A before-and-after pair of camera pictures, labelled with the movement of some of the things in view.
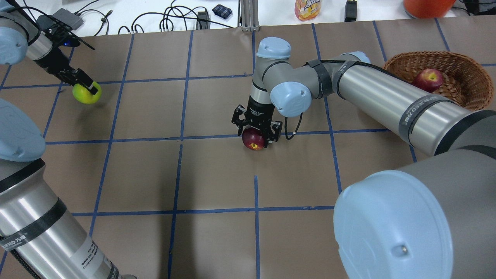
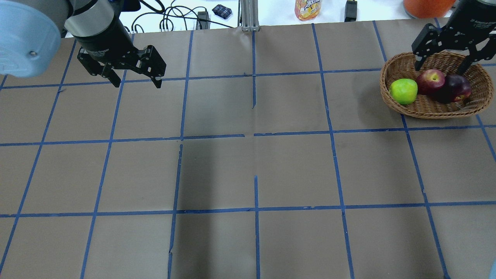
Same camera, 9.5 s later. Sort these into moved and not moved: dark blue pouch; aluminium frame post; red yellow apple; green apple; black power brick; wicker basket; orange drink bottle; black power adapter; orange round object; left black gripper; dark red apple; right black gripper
Moved: left black gripper; dark red apple; green apple; right black gripper
Not moved: black power brick; black power adapter; dark blue pouch; wicker basket; red yellow apple; orange drink bottle; aluminium frame post; orange round object
